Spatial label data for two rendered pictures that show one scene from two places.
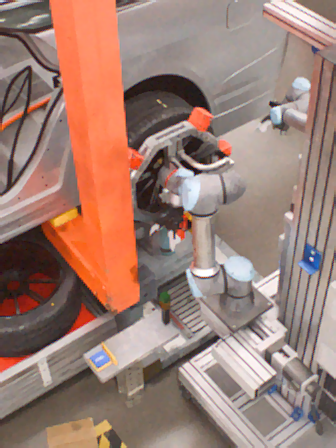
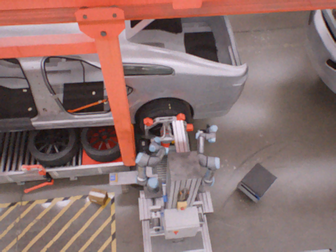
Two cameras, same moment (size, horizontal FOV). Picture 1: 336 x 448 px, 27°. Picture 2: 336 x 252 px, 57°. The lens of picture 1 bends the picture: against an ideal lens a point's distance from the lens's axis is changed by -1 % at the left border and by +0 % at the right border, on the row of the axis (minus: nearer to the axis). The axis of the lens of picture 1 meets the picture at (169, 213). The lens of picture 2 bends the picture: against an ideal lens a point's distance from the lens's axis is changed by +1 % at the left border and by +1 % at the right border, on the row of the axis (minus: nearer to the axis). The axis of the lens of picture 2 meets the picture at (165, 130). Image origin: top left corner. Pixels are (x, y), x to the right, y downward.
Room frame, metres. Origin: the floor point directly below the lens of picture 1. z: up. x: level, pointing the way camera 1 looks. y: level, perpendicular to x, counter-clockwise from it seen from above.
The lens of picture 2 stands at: (0.75, -0.93, 4.38)
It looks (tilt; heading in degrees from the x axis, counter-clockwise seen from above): 60 degrees down; 26
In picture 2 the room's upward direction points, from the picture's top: 3 degrees clockwise
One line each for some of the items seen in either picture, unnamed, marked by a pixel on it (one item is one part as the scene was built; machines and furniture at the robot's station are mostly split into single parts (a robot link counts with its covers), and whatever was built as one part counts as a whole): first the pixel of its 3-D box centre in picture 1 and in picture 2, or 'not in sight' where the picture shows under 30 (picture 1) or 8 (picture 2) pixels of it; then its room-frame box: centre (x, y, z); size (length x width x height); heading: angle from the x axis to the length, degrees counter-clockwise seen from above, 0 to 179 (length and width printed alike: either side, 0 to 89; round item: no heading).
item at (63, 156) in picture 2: not in sight; (54, 143); (1.85, 1.39, 0.39); 0.66 x 0.66 x 0.24
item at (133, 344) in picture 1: (131, 345); (125, 178); (1.88, 0.19, 0.44); 0.43 x 0.17 x 0.03; 125
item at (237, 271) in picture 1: (237, 275); (152, 183); (1.82, -0.26, 0.98); 0.13 x 0.12 x 0.14; 100
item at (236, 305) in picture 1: (237, 293); (153, 187); (1.82, -0.27, 0.87); 0.15 x 0.15 x 0.10
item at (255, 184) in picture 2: not in sight; (256, 183); (2.80, -1.40, 0.17); 0.43 x 0.36 x 0.34; 165
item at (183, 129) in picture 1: (171, 175); (165, 129); (2.59, -0.02, 0.85); 0.54 x 0.07 x 0.54; 125
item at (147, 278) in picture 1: (124, 278); (144, 149); (2.44, 0.25, 0.26); 0.42 x 0.18 x 0.35; 35
